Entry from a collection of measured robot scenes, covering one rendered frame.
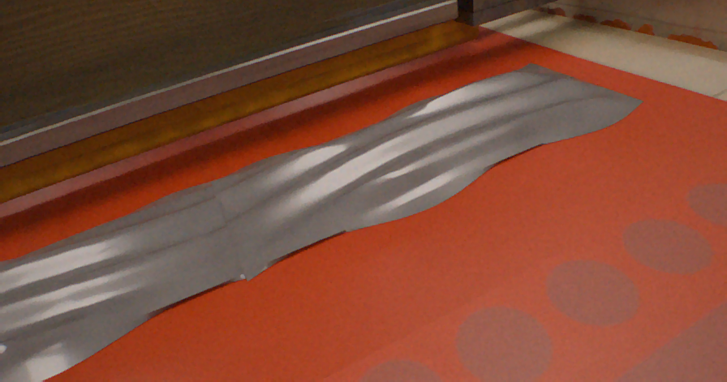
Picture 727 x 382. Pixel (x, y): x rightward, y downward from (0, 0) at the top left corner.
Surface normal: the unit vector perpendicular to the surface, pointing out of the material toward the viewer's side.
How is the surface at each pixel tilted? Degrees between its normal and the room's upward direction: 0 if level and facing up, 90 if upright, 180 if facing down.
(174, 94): 90
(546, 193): 0
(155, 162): 0
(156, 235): 31
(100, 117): 90
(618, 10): 90
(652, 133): 0
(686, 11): 90
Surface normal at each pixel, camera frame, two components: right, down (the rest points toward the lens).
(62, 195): -0.17, -0.82
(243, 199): 0.19, -0.51
